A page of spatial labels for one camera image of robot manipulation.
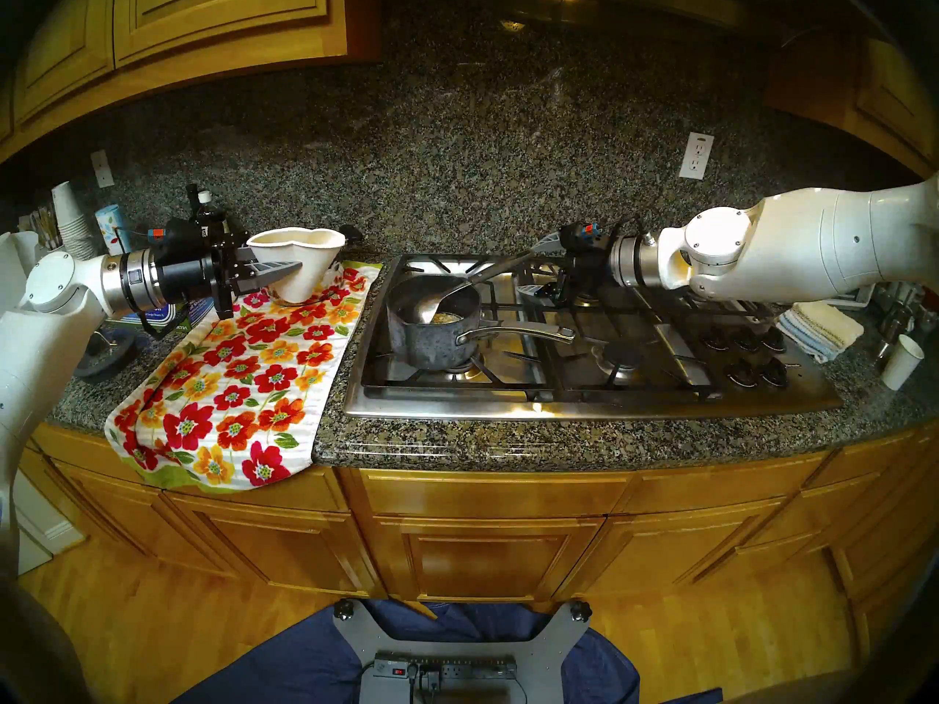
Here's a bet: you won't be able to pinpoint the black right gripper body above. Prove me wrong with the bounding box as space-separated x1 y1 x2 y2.
559 232 617 304

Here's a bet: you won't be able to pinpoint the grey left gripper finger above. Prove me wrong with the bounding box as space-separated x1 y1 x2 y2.
238 261 303 291

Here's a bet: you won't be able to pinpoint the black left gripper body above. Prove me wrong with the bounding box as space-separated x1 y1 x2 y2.
156 230 254 322

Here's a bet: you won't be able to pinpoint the metal serving spoon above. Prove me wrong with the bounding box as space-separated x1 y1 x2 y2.
412 249 540 326

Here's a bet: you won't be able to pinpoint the black pot lid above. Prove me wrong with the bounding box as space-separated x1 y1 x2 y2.
73 327 138 384

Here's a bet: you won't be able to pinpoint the blue foil sheet box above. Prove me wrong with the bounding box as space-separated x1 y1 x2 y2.
136 299 215 337

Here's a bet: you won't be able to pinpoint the dark bottle white cap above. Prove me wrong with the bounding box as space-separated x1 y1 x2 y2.
192 191 228 230

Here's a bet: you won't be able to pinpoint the leaf print paper cup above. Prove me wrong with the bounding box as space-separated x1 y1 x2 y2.
94 205 133 256

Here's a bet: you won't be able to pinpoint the dark grey saucepan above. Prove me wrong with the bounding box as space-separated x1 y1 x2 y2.
385 275 577 372

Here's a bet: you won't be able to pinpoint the stack of white paper cups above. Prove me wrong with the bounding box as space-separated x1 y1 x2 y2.
50 182 100 260

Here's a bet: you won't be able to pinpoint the floral kitchen towel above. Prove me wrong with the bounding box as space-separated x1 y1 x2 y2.
104 261 384 493

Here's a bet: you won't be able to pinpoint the stainless steel gas cooktop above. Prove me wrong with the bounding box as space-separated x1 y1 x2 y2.
343 254 843 422

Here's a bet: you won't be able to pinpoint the cup of wooden sticks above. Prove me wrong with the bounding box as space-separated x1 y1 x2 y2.
28 208 67 252

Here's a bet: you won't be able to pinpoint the blue striped folded cloth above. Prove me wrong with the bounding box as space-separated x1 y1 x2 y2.
775 312 838 363

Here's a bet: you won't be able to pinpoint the cream folded cloth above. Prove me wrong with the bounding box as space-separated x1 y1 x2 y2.
789 301 864 345

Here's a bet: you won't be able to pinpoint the wooden base cabinets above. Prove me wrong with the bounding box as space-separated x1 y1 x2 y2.
0 409 939 659

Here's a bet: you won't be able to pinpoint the white plastic tray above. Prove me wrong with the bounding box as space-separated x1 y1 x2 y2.
825 285 877 311

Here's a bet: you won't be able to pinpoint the chrome metal fixture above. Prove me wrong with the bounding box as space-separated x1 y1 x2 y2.
873 285 912 360

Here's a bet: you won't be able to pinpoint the small white paper cup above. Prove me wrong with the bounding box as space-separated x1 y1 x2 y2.
880 333 924 391

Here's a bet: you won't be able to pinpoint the grey power strip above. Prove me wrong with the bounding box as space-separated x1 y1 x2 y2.
373 655 518 681

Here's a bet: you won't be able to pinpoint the navy blue fabric cover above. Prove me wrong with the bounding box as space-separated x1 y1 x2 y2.
172 600 723 704

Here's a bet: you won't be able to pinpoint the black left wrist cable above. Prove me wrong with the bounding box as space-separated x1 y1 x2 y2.
128 299 186 342

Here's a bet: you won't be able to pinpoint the white wall power outlet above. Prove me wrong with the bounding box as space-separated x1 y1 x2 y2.
678 131 715 180

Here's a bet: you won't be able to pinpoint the wooden wall cabinet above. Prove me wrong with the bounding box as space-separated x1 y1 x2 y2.
763 32 939 183
0 0 381 164

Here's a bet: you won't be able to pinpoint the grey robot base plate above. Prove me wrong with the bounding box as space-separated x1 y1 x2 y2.
334 600 593 704

